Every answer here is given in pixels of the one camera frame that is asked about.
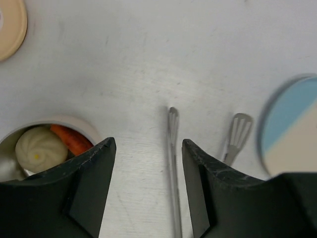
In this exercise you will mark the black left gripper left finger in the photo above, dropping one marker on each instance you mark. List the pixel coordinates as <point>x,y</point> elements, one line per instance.
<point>66,201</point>

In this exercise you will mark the wooden round lid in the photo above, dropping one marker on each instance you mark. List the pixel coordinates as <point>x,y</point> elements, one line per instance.
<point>13,26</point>

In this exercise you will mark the steel lunch bowl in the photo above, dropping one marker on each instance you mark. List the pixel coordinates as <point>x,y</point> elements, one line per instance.
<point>10,169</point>

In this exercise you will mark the blue and white plate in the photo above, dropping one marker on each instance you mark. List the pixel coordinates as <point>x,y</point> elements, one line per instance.
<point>287,138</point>

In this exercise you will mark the stainless steel slotted tongs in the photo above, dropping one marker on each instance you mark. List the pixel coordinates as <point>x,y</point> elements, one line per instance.
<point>239,132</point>

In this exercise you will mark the white steamed bun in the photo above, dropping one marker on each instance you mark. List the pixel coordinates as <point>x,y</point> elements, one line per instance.
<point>39,149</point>

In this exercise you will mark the orange fried cutlet piece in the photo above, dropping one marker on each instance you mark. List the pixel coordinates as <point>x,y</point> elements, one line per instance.
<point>74,141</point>

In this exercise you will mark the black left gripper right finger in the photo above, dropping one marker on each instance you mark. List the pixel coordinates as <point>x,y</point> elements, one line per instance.
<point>226,203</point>

